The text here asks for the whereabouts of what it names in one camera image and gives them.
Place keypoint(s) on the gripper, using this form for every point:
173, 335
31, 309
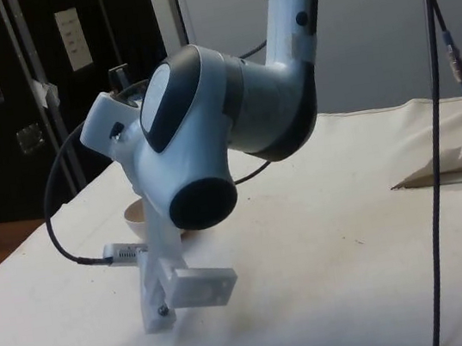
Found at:
134, 94

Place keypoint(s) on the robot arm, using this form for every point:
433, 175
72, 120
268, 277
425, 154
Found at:
247, 105

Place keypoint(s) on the white bowl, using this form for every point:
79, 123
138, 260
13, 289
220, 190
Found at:
134, 219

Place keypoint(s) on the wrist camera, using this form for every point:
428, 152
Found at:
125, 252

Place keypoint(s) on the white camera bracket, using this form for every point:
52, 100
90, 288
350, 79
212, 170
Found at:
200, 288

